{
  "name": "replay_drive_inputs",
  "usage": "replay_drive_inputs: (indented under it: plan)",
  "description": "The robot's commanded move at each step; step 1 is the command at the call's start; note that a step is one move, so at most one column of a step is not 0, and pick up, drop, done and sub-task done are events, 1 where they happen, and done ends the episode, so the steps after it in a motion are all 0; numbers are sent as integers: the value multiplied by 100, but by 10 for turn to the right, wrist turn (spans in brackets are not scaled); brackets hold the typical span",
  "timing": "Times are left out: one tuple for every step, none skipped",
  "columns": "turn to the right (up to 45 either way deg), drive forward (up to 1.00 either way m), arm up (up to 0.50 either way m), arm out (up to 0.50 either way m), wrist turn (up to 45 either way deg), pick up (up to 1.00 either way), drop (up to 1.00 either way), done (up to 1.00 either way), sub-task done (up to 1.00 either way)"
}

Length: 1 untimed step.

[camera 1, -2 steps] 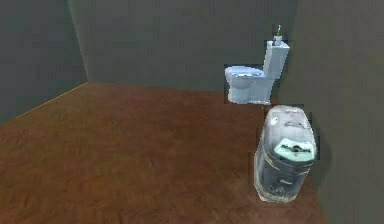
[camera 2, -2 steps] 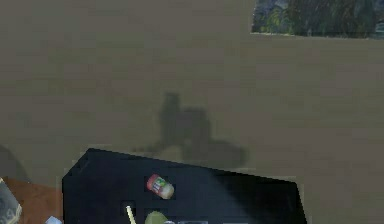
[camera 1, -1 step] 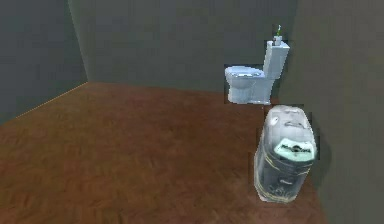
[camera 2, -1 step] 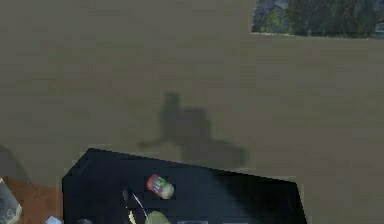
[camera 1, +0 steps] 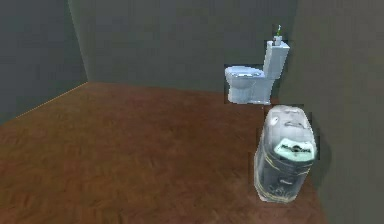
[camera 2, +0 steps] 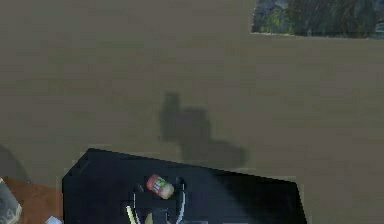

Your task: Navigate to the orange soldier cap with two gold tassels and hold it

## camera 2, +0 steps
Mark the grey patterned cushion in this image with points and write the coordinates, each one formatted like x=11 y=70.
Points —
x=8 y=206

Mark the dark landscape framed picture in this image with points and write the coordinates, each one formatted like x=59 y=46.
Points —
x=316 y=18

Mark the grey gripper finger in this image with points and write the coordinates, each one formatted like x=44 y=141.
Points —
x=182 y=200
x=135 y=201

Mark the small white object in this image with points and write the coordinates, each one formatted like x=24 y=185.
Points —
x=54 y=220

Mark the black table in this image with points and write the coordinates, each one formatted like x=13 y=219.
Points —
x=240 y=200

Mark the yellow stick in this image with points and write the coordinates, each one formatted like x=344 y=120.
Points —
x=129 y=214

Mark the red lidded beige jar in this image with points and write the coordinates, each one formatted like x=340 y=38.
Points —
x=160 y=186

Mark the brown wooden table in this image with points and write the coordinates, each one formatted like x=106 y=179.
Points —
x=38 y=201

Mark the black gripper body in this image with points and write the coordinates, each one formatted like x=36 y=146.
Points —
x=155 y=208

